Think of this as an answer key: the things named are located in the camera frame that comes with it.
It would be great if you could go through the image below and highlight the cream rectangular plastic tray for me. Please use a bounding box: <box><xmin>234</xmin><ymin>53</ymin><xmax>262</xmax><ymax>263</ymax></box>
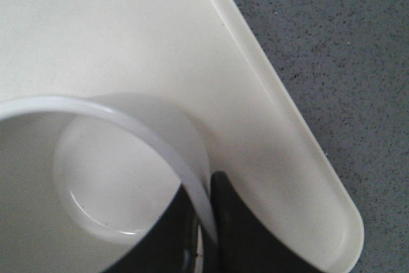
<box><xmin>1</xmin><ymin>0</ymin><xmax>364</xmax><ymax>272</ymax></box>

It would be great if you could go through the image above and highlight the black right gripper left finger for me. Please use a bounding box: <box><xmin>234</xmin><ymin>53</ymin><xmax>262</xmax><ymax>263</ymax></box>
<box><xmin>112</xmin><ymin>187</ymin><xmax>199</xmax><ymax>273</ymax></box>

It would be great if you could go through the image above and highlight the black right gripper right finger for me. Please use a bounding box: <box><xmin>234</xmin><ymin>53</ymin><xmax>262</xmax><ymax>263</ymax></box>
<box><xmin>209</xmin><ymin>171</ymin><xmax>315</xmax><ymax>272</ymax></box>

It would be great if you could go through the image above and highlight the white smiley mug black handle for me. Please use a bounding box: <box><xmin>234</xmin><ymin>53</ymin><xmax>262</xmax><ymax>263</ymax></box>
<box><xmin>1</xmin><ymin>94</ymin><xmax>217</xmax><ymax>272</ymax></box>

